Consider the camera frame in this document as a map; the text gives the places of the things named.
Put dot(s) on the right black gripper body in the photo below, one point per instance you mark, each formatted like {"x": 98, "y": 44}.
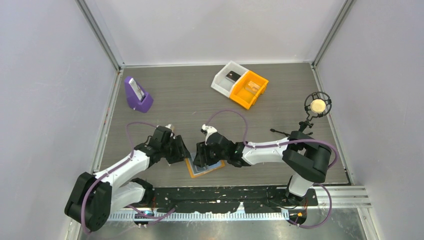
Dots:
{"x": 213, "y": 157}

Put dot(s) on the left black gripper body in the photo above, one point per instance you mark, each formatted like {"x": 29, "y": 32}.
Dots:
{"x": 166, "y": 149}

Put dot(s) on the orange card holder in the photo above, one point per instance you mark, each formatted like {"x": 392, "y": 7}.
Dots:
{"x": 195, "y": 171}

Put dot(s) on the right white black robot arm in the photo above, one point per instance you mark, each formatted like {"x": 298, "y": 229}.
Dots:
{"x": 307, "y": 157}

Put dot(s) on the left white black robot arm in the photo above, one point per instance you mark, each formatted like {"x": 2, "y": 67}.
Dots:
{"x": 97, "y": 195}

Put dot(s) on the white card in purple stand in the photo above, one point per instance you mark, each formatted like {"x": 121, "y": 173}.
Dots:
{"x": 139, "y": 93}

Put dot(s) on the clear card in orange bin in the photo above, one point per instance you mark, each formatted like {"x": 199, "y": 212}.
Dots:
{"x": 252, "y": 87}

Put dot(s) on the black card in white bin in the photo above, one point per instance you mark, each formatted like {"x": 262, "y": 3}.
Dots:
{"x": 233, "y": 76}

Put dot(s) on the purple stand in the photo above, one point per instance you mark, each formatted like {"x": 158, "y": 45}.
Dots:
{"x": 137, "y": 98}

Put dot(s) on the orange plastic bin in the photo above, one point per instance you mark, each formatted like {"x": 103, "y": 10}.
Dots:
{"x": 244, "y": 98}

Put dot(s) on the white plastic bin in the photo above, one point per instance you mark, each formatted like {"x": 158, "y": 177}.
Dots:
{"x": 223, "y": 85}

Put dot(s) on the black microphone tripod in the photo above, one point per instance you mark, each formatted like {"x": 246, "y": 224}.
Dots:
{"x": 302, "y": 126}

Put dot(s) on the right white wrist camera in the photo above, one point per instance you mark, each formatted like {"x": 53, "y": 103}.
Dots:
{"x": 209, "y": 129}

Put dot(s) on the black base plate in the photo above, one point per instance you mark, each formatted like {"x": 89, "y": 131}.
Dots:
{"x": 224, "y": 199}

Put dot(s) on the microphone with shock mount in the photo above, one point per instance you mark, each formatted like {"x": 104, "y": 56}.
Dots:
{"x": 317, "y": 104}

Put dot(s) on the aluminium frame rail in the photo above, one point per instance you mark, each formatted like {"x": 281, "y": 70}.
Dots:
{"x": 317, "y": 199}

